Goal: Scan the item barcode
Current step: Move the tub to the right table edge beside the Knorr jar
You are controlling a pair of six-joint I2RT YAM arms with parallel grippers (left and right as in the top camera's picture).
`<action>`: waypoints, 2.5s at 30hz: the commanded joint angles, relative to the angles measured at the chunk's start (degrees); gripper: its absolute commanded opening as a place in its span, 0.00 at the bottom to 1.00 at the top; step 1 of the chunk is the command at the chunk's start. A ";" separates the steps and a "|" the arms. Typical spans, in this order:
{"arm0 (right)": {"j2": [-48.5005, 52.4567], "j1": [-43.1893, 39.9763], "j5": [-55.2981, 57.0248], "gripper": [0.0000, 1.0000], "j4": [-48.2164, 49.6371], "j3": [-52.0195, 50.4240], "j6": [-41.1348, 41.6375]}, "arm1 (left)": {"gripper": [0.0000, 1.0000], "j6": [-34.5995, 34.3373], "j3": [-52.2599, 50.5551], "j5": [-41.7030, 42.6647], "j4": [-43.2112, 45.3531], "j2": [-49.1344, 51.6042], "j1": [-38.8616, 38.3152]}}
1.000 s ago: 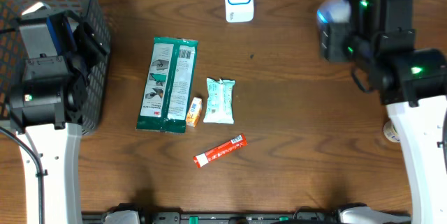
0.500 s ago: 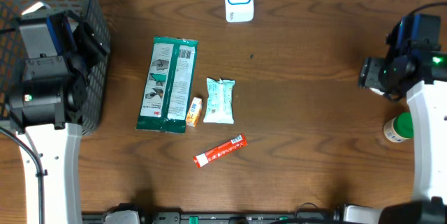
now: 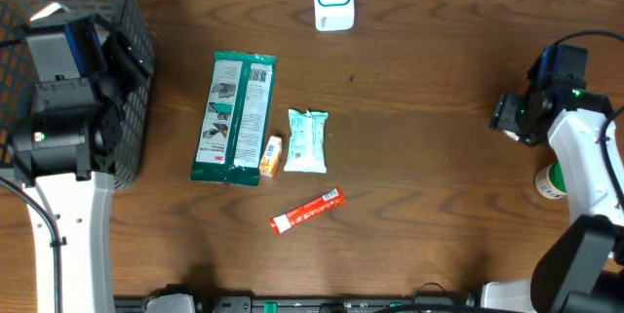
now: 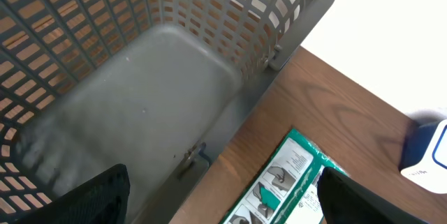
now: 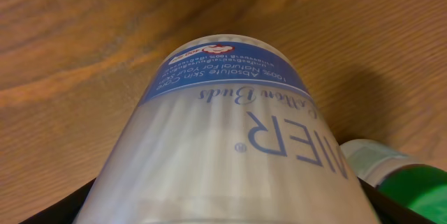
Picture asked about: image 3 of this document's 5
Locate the green lid jar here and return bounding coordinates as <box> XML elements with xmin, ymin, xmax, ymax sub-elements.
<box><xmin>534</xmin><ymin>162</ymin><xmax>566</xmax><ymax>199</ymax></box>

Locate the green white 3M package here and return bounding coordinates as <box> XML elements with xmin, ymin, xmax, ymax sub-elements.
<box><xmin>189</xmin><ymin>52</ymin><xmax>277</xmax><ymax>187</ymax></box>

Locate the orange Kleenex tissue pack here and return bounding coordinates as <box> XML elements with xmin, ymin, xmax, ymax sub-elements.
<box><xmin>259</xmin><ymin>136</ymin><xmax>283</xmax><ymax>177</ymax></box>

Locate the mint green wipes pack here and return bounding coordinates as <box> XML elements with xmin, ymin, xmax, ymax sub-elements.
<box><xmin>284</xmin><ymin>109</ymin><xmax>329</xmax><ymax>174</ymax></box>

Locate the red snack bar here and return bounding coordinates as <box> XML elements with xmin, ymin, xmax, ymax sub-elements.
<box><xmin>270</xmin><ymin>187</ymin><xmax>346</xmax><ymax>235</ymax></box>

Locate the white blue label jar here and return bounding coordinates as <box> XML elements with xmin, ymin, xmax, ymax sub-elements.
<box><xmin>503</xmin><ymin>131</ymin><xmax>522</xmax><ymax>141</ymax></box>

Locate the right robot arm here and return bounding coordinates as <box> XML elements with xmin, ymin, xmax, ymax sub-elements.
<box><xmin>472</xmin><ymin>40</ymin><xmax>623</xmax><ymax>312</ymax></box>

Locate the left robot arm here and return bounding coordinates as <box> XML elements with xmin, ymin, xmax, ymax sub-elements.
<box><xmin>1</xmin><ymin>2</ymin><xmax>153</xmax><ymax>312</ymax></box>

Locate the grey plastic mesh basket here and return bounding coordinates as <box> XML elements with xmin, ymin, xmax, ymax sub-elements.
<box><xmin>1</xmin><ymin>0</ymin><xmax>154</xmax><ymax>188</ymax></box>

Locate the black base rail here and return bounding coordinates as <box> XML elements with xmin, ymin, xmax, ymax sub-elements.
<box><xmin>114</xmin><ymin>284</ymin><xmax>484</xmax><ymax>313</ymax></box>

